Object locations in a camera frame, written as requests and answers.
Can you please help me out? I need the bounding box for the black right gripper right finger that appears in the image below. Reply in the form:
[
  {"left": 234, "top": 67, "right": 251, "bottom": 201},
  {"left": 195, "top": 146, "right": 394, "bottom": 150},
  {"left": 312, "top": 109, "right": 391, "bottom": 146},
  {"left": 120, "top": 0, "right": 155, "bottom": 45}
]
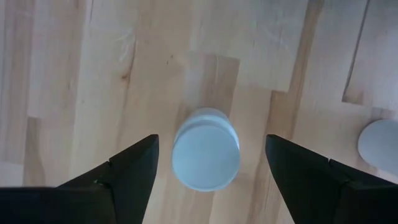
[{"left": 265, "top": 134, "right": 398, "bottom": 224}]

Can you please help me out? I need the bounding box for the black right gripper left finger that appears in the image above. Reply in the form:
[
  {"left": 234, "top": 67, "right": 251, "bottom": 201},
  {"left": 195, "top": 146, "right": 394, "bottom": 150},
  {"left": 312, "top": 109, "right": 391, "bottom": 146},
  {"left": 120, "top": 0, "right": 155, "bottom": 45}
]
[{"left": 0, "top": 134, "right": 160, "bottom": 224}]

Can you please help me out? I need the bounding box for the white pill bottle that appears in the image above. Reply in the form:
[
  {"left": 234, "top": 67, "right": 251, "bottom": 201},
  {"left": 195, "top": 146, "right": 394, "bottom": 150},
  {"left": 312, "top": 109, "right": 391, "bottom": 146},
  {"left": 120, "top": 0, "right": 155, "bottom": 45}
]
[
  {"left": 170, "top": 107, "right": 242, "bottom": 192},
  {"left": 357, "top": 119, "right": 398, "bottom": 177}
]

